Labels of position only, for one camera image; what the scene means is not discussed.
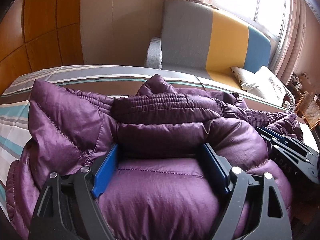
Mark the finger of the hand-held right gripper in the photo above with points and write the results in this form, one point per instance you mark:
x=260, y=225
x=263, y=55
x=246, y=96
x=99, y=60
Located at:
x=277, y=146
x=277, y=134

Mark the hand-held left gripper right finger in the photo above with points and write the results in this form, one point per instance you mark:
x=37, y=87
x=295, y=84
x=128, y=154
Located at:
x=215, y=166

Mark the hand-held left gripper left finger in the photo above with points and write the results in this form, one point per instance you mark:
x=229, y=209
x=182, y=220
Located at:
x=105, y=173

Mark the purple quilted puffer jacket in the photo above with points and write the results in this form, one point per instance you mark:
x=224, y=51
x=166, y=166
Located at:
x=160, y=140

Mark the grey ribbed round object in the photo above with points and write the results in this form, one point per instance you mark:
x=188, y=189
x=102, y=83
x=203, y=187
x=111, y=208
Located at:
x=290, y=100

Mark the rattan chair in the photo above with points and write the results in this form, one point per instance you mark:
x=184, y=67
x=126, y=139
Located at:
x=310, y=110

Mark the white printed pillow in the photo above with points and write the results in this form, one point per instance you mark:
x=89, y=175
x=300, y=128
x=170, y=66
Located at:
x=271, y=85

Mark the desk clutter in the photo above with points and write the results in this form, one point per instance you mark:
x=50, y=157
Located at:
x=297, y=81

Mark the grey patterned pillow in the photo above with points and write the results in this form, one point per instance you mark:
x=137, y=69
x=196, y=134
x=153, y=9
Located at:
x=246, y=80

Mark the pink striped curtain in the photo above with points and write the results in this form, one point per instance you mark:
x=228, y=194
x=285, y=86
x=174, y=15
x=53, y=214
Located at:
x=293, y=37

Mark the bed with striped bedspread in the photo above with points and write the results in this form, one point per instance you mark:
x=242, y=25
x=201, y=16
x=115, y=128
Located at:
x=15, y=120

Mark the grey yellow blue headboard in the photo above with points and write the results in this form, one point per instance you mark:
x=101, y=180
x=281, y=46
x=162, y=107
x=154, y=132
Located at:
x=225, y=40

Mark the grey fabric block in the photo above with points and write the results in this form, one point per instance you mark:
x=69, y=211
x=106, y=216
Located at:
x=154, y=52

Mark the bright window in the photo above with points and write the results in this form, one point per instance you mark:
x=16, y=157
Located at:
x=250, y=0

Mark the wooden wardrobe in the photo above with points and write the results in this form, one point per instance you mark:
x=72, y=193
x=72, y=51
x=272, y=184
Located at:
x=42, y=22

